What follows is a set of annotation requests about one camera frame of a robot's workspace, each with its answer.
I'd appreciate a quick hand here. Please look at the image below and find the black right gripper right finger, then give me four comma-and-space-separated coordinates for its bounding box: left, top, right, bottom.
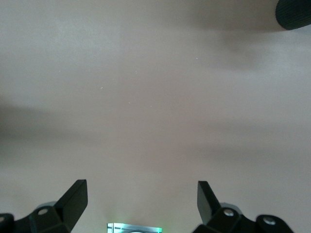
191, 181, 296, 233

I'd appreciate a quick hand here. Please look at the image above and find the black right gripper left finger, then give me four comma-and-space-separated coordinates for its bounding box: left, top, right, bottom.
0, 179, 88, 233

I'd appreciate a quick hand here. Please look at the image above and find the brown table cover sheet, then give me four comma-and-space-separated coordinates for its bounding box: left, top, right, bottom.
0, 0, 311, 233

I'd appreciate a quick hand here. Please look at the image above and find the black ribbed fabric sleeve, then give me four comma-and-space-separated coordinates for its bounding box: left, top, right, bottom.
276, 0, 311, 31

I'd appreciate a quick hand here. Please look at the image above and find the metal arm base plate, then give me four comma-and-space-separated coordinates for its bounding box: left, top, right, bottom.
106, 222, 163, 233

